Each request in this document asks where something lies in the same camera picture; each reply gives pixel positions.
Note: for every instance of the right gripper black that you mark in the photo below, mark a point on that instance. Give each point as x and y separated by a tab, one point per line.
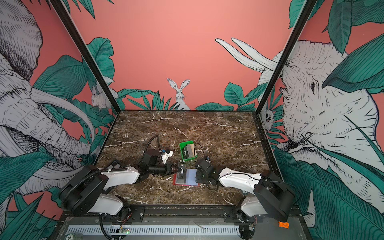
198	177

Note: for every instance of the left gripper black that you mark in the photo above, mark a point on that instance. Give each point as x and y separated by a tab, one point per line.
168	170

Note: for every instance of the stack of credit cards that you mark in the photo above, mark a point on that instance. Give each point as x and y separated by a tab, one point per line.
189	151

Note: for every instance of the green plastic tray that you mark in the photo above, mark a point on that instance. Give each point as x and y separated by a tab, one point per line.
182	145

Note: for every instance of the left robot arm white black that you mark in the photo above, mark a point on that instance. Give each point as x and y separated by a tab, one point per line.
87	192

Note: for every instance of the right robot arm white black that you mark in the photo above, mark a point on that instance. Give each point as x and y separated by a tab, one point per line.
269	194

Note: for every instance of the checkerboard calibration tag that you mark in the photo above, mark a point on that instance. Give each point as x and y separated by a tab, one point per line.
115	165

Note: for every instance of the orange connector block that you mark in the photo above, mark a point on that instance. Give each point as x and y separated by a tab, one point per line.
285	225

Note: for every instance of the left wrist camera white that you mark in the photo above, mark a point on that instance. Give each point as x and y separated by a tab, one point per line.
166	154

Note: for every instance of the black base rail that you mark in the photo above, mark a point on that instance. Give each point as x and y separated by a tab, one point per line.
229	213

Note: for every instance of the white slotted cable duct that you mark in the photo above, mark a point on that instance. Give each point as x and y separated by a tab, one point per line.
163	230

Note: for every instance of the left black frame post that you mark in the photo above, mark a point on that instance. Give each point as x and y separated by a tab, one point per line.
67	21

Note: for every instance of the black frame post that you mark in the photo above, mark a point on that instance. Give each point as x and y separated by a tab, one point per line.
302	19
67	21

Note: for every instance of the right black frame post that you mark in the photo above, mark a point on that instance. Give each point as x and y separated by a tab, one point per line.
302	19

